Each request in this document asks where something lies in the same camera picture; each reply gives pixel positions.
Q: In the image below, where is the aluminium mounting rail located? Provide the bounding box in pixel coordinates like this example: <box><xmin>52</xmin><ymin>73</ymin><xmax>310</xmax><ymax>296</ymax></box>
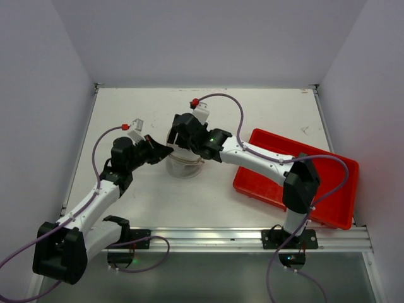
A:
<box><xmin>145</xmin><ymin>227</ymin><xmax>373</xmax><ymax>253</ymax></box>

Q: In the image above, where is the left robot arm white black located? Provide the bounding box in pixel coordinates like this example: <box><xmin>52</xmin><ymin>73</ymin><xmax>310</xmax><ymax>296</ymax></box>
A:
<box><xmin>32</xmin><ymin>135</ymin><xmax>173</xmax><ymax>285</ymax></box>

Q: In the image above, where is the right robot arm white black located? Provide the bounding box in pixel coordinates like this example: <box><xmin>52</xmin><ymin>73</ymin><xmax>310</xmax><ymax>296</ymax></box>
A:
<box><xmin>169</xmin><ymin>113</ymin><xmax>321</xmax><ymax>248</ymax></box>

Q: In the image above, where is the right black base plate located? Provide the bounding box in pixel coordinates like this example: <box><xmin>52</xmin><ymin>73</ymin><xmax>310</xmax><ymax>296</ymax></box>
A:
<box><xmin>261</xmin><ymin>229</ymin><xmax>319</xmax><ymax>250</ymax></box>

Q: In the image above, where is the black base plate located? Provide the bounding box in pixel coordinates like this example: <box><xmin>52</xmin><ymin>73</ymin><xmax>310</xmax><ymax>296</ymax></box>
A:
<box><xmin>261</xmin><ymin>229</ymin><xmax>319</xmax><ymax>250</ymax></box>
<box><xmin>104</xmin><ymin>229</ymin><xmax>152</xmax><ymax>249</ymax></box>

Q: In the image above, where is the red plastic tray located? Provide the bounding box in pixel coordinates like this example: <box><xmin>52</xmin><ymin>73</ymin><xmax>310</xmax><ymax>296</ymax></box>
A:
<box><xmin>233</xmin><ymin>128</ymin><xmax>359</xmax><ymax>230</ymax></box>

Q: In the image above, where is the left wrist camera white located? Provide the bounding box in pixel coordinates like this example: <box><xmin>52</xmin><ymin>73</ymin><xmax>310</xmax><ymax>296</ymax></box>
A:
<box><xmin>121</xmin><ymin>119</ymin><xmax>144</xmax><ymax>144</ymax></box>

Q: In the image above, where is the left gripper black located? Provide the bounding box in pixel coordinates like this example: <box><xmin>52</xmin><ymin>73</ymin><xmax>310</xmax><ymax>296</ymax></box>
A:
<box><xmin>126</xmin><ymin>134</ymin><xmax>173</xmax><ymax>172</ymax></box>

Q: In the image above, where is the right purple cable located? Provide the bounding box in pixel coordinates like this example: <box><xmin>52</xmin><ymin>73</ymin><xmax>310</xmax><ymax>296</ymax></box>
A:
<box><xmin>199</xmin><ymin>93</ymin><xmax>350</xmax><ymax>303</ymax></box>

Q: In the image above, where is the white mesh laundry bag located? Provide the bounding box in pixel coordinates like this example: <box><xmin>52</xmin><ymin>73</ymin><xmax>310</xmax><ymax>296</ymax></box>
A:
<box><xmin>165</xmin><ymin>142</ymin><xmax>205</xmax><ymax>179</ymax></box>

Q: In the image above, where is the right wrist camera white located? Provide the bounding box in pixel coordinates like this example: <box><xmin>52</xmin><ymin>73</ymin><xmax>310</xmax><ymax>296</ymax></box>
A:
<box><xmin>190</xmin><ymin>98</ymin><xmax>210</xmax><ymax>124</ymax></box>

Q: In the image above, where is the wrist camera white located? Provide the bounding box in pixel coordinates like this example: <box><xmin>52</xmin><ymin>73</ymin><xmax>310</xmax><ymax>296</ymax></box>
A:
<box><xmin>190</xmin><ymin>98</ymin><xmax>210</xmax><ymax>124</ymax></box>
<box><xmin>121</xmin><ymin>119</ymin><xmax>144</xmax><ymax>144</ymax></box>

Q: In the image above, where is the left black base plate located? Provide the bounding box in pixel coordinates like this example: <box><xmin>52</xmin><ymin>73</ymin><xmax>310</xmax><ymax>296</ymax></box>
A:
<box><xmin>104</xmin><ymin>229</ymin><xmax>152</xmax><ymax>249</ymax></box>

